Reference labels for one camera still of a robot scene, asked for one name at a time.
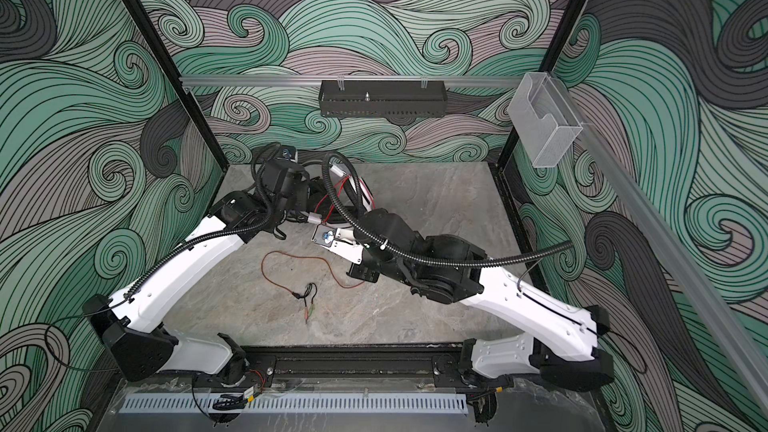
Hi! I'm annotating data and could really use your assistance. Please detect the black corner frame post right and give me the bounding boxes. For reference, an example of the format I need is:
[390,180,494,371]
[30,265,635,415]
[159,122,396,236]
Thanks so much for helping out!
[497,0,588,170]

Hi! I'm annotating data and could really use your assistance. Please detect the black wall shelf tray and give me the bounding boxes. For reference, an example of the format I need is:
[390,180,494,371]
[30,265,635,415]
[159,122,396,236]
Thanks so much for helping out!
[318,81,448,121]

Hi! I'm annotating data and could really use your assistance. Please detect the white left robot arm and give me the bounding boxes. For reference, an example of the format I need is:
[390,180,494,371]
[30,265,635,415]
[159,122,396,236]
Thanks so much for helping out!
[82,142,309,386]

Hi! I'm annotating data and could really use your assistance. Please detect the black corner frame post left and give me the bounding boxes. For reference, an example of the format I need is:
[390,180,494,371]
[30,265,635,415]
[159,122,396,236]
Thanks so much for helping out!
[121,0,229,172]

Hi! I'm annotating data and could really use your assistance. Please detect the black front frame rail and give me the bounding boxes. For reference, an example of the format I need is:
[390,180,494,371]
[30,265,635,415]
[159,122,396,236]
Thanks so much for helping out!
[239,343,541,390]

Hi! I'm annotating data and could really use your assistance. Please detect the white slotted cable duct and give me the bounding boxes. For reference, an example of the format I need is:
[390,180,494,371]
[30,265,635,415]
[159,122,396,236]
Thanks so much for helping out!
[118,392,469,415]

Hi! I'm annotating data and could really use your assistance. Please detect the black corner frame post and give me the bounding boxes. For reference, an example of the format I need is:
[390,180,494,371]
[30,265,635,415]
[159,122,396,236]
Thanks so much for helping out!
[121,0,229,172]
[497,0,588,170]

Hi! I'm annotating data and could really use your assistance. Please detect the red headphone cable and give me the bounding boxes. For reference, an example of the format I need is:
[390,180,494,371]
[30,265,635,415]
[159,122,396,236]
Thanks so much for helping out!
[261,176,373,325]

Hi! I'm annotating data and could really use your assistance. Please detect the clear plastic wall bin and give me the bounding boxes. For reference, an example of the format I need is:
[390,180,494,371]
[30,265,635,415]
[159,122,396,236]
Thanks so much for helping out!
[507,72,583,169]

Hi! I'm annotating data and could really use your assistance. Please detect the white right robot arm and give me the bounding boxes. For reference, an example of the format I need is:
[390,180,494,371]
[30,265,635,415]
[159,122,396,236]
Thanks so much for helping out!
[319,151,615,392]

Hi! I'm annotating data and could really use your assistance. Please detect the right side aluminium rail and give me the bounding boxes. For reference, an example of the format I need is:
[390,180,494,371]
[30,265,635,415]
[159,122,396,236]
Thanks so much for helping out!
[552,78,767,412]

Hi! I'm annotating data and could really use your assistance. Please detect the aluminium wall rail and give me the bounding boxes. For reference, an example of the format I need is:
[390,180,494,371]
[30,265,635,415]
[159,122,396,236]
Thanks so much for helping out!
[179,73,522,89]

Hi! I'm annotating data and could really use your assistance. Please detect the white black headphones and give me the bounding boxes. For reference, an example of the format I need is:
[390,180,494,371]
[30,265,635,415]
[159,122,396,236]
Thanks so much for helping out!
[298,160,375,227]

